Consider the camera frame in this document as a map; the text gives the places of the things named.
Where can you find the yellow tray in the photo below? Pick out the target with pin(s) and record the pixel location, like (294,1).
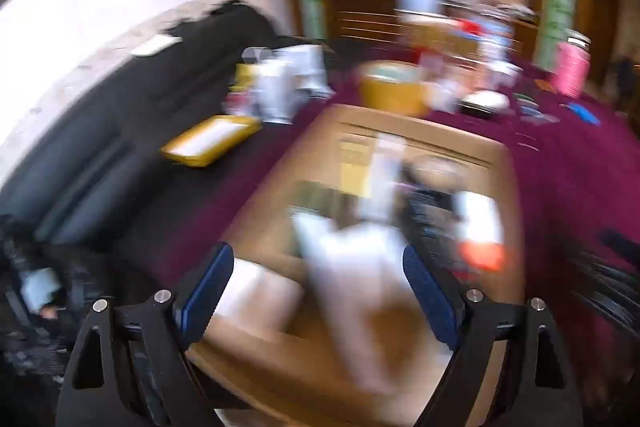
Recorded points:
(210,139)

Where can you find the black sofa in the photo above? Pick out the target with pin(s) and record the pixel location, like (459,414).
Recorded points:
(100,132)

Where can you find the blue battery pack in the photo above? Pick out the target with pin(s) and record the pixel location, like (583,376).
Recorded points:
(585,113)

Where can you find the yellow container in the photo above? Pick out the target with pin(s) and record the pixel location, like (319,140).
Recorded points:
(395,92)

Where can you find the wooden door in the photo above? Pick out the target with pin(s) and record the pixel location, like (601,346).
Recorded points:
(602,22)

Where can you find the pink striped jar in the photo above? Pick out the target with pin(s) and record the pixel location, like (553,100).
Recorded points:
(570,69)

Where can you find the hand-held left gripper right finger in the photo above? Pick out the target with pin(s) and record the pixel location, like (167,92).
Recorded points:
(430,297)

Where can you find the white orange object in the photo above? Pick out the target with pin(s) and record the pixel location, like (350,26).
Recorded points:
(480,227)

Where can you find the dark patterned cloth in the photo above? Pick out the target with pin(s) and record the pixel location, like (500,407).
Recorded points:
(30,307)

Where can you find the cardboard box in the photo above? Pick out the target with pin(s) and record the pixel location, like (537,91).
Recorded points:
(320,137)

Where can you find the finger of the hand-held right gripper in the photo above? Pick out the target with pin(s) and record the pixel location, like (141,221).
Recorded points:
(620,282)

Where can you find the wooden cabinet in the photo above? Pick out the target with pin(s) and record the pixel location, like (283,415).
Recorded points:
(365,19)

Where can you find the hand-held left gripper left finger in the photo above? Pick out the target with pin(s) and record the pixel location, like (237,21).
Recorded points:
(207,292)

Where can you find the purple tablecloth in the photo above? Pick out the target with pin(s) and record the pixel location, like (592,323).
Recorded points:
(560,167)

